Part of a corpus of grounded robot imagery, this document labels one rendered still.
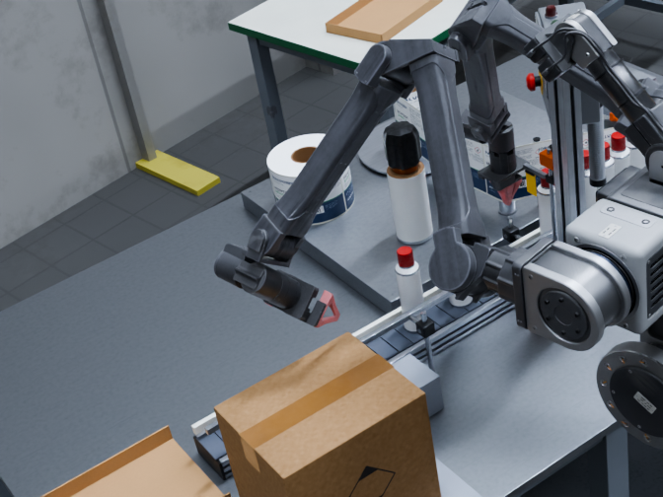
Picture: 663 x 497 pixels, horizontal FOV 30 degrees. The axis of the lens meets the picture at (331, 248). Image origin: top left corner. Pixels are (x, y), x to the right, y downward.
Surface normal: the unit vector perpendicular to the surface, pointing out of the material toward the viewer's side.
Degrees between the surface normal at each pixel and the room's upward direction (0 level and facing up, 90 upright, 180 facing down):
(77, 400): 0
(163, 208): 0
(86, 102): 90
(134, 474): 0
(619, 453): 90
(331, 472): 90
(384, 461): 90
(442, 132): 49
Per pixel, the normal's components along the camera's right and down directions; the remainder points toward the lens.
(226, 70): 0.70, 0.32
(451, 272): -0.64, -0.13
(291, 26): -0.16, -0.81
